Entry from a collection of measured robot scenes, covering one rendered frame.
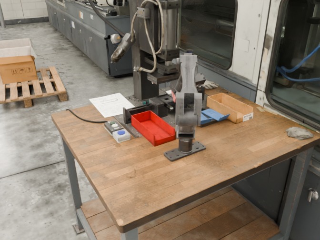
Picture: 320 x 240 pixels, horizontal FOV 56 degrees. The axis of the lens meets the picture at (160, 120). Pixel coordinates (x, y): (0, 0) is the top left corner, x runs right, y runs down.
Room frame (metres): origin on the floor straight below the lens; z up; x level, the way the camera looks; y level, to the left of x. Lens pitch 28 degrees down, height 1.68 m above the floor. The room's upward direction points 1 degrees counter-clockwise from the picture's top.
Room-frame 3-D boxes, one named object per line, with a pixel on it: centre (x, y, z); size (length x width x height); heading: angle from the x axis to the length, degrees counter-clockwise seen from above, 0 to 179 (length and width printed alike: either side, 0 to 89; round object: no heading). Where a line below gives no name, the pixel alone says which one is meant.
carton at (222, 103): (1.56, -0.40, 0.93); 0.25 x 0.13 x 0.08; 31
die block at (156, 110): (1.58, -0.05, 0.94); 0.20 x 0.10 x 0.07; 121
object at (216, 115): (1.49, -0.31, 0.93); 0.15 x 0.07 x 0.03; 35
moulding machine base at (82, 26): (7.17, 1.63, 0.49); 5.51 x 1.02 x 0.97; 27
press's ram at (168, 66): (1.64, 0.00, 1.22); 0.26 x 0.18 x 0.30; 31
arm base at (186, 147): (1.16, -0.12, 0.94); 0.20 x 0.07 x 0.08; 121
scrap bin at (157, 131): (1.34, 0.04, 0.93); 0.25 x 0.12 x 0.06; 31
